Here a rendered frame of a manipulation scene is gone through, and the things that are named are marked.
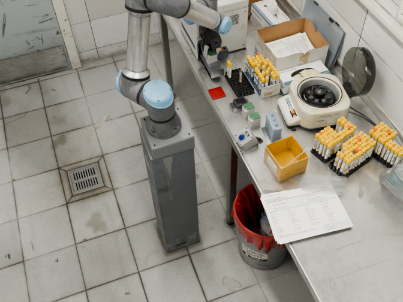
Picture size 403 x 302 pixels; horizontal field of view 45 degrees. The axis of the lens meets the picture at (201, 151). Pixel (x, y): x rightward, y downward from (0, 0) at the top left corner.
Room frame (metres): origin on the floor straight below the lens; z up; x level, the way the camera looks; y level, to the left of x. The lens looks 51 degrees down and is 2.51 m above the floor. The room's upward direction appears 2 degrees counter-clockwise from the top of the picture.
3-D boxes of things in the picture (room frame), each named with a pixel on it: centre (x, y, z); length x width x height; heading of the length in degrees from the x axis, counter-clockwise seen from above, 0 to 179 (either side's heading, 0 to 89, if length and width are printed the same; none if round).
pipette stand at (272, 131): (1.40, -0.32, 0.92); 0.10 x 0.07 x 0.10; 10
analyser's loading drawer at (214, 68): (1.87, -0.06, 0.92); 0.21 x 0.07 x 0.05; 18
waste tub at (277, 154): (1.22, -0.35, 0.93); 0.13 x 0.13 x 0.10; 23
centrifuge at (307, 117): (1.54, -0.52, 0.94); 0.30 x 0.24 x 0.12; 99
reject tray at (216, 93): (1.68, -0.09, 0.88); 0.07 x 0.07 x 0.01; 18
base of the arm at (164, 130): (1.41, 0.16, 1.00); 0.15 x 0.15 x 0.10
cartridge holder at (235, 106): (1.59, -0.19, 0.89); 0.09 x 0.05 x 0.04; 109
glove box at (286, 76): (1.72, -0.51, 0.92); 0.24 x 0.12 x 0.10; 108
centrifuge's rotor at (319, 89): (1.54, -0.54, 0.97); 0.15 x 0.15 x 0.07
